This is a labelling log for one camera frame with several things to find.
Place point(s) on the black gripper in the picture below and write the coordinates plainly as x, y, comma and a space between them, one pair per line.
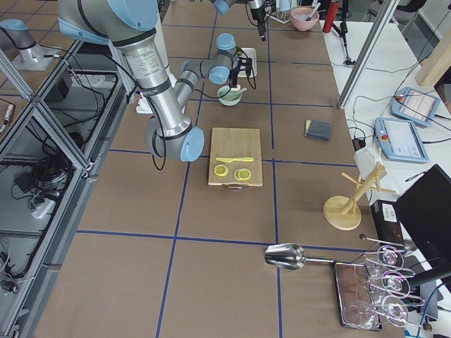
256, 10
234, 72

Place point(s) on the white ceramic spoon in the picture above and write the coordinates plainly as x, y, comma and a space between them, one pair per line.
235, 96

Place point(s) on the white steamed bun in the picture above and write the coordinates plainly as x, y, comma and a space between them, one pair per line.
235, 89

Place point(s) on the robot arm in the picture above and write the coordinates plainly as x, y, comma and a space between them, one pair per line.
131, 27
223, 6

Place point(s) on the green bowl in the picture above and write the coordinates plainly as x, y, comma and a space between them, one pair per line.
222, 92

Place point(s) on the pink ice bowl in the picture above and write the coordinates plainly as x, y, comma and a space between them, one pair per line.
303, 18

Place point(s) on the cup rack with cups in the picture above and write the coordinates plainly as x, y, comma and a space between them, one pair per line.
279, 10

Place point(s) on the beige bear tray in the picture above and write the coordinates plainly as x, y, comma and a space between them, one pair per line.
251, 53

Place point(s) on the red bottle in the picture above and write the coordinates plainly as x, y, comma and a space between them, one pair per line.
330, 16

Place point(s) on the yellow plastic knife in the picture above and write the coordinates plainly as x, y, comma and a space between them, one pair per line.
235, 159

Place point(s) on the wooden cutting board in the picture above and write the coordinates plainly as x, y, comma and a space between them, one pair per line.
236, 142

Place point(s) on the black tripod stick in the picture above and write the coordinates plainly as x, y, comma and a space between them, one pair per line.
342, 31

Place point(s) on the lemon slice single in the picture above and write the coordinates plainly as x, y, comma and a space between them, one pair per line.
221, 170

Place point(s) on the grey folded cloth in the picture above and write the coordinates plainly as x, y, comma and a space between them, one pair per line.
318, 129

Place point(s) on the wooden mug tree stand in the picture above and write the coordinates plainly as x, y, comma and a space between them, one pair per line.
343, 212

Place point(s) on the teach pendant far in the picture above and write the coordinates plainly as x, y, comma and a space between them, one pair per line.
414, 105

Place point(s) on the teach pendant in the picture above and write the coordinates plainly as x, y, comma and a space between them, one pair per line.
400, 140
414, 105

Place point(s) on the teach pendant near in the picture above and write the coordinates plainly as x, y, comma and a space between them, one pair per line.
400, 140

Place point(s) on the steel scoop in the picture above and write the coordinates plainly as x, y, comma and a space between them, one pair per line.
291, 256

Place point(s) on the black laptop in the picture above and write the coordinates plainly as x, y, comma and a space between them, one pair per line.
424, 211

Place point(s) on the wine glass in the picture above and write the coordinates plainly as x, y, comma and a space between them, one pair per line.
390, 256

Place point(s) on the black glass rack tray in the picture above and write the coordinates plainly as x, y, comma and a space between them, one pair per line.
351, 285

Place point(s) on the aluminium camera post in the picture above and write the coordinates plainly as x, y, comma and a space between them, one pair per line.
382, 19

